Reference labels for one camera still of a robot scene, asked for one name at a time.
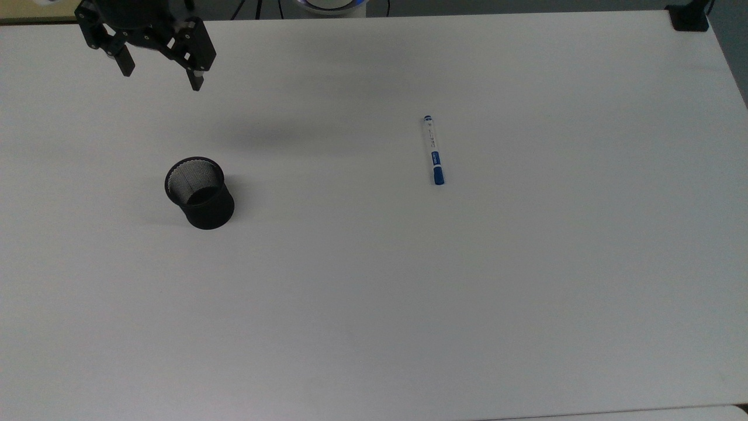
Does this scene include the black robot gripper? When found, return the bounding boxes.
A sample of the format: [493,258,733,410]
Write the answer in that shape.
[74,0,217,92]

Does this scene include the blue and white marker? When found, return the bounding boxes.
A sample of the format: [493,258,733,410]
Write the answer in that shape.
[422,115,446,186]

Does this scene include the black mesh pen cup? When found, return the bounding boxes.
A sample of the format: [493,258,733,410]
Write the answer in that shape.
[164,156,236,230]

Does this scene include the white robot base blue ring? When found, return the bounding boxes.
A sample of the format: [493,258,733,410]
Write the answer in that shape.
[295,0,372,18]

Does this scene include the black camera stand clamp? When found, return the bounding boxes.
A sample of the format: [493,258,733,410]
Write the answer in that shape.
[665,0,712,33]

